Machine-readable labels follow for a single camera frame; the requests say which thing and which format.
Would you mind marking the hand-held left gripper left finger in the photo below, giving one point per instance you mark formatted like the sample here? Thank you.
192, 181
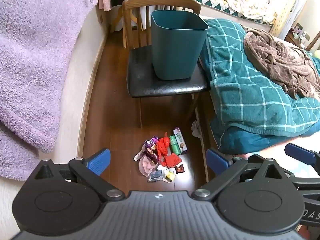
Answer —
98, 161

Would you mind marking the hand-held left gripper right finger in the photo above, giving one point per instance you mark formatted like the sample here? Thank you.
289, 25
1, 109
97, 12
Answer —
217, 161

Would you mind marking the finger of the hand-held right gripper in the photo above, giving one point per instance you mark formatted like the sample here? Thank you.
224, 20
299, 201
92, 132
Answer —
298, 152
256, 160

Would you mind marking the brown candy wrapper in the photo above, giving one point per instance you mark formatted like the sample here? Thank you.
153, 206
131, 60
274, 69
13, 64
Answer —
179, 168

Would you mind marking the white paper strip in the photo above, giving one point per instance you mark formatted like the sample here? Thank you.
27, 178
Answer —
138, 156

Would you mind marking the white green wipes pack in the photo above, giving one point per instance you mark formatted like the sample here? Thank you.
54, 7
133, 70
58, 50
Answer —
180, 140

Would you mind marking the red net bag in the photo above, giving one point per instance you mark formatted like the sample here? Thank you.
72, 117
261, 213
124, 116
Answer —
163, 145
172, 160

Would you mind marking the yellow candy wrapper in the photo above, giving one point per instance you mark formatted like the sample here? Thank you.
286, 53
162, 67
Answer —
170, 176

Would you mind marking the purple snack wrapper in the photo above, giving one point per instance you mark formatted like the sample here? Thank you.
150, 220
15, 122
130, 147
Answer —
151, 150

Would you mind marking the teal plastic bin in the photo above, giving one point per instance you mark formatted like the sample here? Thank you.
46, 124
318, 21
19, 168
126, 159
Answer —
175, 50

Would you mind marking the white crumpled cloth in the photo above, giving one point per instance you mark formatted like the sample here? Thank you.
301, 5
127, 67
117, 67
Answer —
196, 130

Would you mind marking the teal plaid blanket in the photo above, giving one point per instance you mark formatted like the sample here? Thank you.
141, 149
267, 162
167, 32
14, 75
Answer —
237, 92

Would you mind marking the wooden chair with black seat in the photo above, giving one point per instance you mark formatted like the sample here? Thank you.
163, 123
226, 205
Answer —
140, 80

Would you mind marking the brown fleece blanket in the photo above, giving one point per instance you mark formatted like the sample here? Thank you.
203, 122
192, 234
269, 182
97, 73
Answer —
280, 60

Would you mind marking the purple fleece garment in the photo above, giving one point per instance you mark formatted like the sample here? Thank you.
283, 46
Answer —
32, 55

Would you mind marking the cream dotted curtain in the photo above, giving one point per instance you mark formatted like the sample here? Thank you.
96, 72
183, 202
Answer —
285, 12

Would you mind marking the light wooden rack base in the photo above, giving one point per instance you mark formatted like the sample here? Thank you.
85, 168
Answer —
116, 21

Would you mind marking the quilt with triangle border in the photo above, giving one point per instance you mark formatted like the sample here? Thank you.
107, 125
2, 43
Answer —
217, 3

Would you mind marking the floral yellow bedding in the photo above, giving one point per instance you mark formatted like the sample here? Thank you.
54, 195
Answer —
250, 2

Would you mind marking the wooden frame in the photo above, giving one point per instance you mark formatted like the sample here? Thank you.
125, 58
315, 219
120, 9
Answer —
314, 41

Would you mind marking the small picture frame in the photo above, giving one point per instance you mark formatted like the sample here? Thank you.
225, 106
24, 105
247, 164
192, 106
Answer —
297, 29

